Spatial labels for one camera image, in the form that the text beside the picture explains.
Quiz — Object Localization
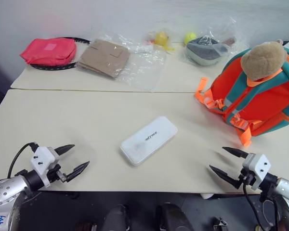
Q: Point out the folded brown cloth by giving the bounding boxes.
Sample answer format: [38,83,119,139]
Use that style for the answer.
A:
[76,39,131,80]

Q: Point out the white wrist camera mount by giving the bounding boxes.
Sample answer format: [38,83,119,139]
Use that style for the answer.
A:
[242,153,272,191]
[30,146,63,188]

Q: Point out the grey cap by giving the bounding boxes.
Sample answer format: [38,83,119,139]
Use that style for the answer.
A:
[184,36,229,66]

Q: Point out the red fabric pouch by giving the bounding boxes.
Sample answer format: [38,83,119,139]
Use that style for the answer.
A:
[19,38,78,66]

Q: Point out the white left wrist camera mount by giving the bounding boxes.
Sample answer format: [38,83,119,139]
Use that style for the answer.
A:
[30,146,63,188]

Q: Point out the small reddish brown object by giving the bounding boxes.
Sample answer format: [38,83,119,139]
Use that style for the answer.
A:
[222,37,237,47]

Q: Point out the orange teal plush bear backpack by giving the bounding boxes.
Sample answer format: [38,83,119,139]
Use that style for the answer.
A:
[194,39,289,148]

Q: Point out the crinkled clear plastic bag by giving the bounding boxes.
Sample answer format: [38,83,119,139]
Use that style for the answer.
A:
[180,16,249,67]

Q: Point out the large clear plastic bag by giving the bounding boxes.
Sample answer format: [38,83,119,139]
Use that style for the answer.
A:
[75,33,169,91]

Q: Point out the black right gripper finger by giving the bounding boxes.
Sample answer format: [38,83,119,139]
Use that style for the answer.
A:
[209,164,244,191]
[222,146,250,160]

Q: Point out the yellow-green tennis ball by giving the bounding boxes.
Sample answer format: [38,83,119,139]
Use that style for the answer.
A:
[184,32,197,45]

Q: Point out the yellow toy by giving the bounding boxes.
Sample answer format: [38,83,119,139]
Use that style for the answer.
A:
[153,31,176,52]

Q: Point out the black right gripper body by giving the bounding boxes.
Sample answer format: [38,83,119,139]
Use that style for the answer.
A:
[238,167,256,188]

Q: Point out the white rectangular case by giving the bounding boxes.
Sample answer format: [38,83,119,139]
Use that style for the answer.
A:
[119,115,179,167]

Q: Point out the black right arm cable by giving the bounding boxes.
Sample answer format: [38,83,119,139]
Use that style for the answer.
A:
[243,184,265,231]

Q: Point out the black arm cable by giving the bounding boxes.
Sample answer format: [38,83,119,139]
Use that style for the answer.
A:
[7,142,39,180]
[243,184,265,231]

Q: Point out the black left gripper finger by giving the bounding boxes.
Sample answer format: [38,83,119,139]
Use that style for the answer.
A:
[63,160,91,183]
[54,144,76,157]

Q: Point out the dark rounded shape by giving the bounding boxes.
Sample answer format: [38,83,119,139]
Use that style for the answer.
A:
[156,203,194,231]

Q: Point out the black racket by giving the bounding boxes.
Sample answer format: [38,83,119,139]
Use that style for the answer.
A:
[28,36,91,71]

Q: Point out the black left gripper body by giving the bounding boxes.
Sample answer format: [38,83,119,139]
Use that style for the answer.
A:
[47,164,68,184]

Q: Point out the small clear plastic bag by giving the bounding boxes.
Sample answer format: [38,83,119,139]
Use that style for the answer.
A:
[141,28,178,54]

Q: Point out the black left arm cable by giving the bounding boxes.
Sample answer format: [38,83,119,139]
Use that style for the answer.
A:
[7,142,39,180]

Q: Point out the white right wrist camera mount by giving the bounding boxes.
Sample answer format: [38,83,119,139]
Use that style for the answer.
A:
[242,153,272,191]

